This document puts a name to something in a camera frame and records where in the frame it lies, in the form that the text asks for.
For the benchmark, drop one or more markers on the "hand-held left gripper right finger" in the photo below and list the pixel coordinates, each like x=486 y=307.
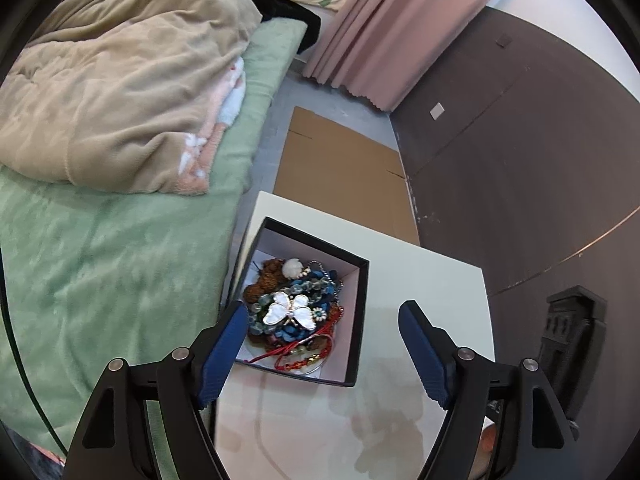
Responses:
x=422 y=355

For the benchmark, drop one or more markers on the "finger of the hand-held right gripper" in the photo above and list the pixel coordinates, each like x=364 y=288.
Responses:
x=575 y=340

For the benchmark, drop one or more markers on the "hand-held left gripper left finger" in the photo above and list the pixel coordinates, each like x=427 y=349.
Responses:
x=225 y=355

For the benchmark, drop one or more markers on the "black jewelry box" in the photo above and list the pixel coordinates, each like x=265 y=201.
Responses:
x=357 y=330

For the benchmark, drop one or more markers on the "white butterfly brooch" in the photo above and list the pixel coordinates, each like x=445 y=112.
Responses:
x=292 y=310

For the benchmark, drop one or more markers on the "silver twisted bangle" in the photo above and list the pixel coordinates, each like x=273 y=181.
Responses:
x=320 y=367

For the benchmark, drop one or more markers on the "green bed sheet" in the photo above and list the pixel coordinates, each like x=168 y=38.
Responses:
x=100 y=285

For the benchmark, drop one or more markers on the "flat cardboard sheet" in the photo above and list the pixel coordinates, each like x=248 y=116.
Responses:
x=345 y=175

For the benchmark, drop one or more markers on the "beige blanket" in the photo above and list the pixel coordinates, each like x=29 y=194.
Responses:
x=125 y=85

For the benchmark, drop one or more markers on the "pink curtain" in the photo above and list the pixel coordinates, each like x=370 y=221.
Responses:
x=390 y=30

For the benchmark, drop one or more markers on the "black cloth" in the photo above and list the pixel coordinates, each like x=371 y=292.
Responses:
x=282 y=7

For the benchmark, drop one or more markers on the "white wall plate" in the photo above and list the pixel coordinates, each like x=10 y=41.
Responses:
x=437 y=110

